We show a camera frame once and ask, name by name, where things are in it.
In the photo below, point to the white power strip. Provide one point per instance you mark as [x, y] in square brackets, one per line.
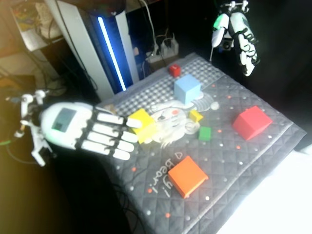
[165, 50]

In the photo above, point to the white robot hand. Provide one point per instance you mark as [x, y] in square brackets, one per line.
[240, 24]
[73, 126]

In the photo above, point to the white tower with blue light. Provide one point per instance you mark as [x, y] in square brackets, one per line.
[87, 44]

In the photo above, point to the large light blue block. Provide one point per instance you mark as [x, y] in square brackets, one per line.
[186, 89]

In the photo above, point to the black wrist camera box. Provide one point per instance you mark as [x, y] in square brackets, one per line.
[228, 44]

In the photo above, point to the small green cube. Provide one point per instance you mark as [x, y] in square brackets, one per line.
[204, 133]

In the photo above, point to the grey quilt with bear print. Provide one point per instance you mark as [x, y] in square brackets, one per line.
[219, 165]

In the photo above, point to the small red cube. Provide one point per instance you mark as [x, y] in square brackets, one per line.
[175, 70]

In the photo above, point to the large orange block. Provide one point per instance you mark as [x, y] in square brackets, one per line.
[187, 175]

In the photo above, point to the large red block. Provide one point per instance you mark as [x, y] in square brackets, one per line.
[251, 122]

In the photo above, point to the large yellow block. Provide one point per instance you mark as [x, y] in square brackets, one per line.
[146, 126]

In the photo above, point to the small yellow cube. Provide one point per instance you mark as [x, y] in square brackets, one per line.
[195, 115]

